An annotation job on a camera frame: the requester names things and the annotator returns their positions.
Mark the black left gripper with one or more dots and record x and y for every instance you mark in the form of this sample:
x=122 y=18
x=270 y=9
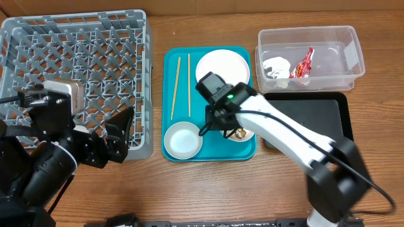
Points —
x=117 y=140

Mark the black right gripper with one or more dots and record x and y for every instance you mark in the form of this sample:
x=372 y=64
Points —
x=209 y=115

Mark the brown food piece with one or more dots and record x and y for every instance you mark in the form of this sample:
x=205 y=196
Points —
x=240 y=133

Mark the white pink bowl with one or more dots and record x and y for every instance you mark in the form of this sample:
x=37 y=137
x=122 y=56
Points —
x=248 y=136

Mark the wooden chopstick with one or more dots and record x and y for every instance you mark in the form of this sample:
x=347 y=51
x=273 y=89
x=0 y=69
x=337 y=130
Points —
x=189 y=84
x=175 y=88

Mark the white tissue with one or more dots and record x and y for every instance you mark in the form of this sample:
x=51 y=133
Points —
x=277 y=68

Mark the red snack wrapper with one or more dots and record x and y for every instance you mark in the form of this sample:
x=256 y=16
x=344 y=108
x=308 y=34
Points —
x=303 y=69

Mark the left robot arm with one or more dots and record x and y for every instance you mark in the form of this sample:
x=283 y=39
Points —
x=38 y=162

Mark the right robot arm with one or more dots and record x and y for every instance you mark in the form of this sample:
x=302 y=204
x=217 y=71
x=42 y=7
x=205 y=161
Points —
x=336 y=175

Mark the large white plate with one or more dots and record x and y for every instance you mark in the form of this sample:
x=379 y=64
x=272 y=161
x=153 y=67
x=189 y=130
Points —
x=229 y=65

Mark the teal serving tray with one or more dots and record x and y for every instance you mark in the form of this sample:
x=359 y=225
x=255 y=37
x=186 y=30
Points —
x=183 y=111

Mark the grey small bowl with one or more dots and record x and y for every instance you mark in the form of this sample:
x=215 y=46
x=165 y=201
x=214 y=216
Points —
x=182 y=140

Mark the grey dish rack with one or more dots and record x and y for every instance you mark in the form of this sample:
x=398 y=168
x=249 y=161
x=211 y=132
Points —
x=109 y=53

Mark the clear plastic bin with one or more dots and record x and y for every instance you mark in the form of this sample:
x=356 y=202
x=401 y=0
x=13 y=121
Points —
x=317 y=58

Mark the black plastic tray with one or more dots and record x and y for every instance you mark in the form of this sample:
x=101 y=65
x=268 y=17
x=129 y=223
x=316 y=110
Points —
x=326 y=113

